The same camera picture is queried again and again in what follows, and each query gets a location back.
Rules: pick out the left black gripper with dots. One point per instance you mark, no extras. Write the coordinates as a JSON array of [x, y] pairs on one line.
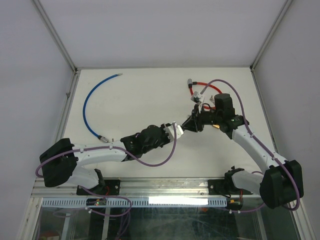
[[167, 139]]

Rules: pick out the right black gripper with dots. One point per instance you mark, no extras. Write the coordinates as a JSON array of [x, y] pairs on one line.
[[191, 123]]

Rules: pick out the brass padlock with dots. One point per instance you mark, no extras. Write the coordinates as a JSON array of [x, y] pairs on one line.
[[216, 126]]

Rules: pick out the red cable lock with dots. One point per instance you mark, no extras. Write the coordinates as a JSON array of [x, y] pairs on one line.
[[191, 83]]

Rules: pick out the red cable lock keys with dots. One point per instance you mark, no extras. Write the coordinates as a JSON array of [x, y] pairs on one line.
[[212, 99]]

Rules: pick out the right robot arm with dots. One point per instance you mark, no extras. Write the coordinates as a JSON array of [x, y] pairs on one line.
[[281, 181]]

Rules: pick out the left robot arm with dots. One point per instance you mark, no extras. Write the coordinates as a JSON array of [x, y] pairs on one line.
[[64, 162]]

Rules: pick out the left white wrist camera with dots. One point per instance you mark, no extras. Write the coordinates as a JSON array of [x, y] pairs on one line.
[[173, 130]]

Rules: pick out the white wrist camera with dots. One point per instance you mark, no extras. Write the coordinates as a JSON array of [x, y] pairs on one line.
[[198, 99], [173, 130]]

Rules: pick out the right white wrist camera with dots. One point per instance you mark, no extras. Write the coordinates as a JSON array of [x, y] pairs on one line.
[[198, 99]]

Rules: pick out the aluminium mounting rail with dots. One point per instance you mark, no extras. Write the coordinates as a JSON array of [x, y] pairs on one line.
[[137, 187]]

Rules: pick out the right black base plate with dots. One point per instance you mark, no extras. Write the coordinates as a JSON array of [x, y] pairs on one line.
[[218, 187]]

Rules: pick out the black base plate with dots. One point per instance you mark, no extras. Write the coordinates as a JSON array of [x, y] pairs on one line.
[[98, 187], [218, 187]]

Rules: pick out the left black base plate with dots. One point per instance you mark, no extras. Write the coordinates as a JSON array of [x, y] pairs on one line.
[[98, 187]]

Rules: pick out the blue cable lock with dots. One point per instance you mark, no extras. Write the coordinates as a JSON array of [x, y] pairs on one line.
[[87, 101]]

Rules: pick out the white slotted cable duct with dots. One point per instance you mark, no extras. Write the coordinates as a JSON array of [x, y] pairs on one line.
[[143, 202]]

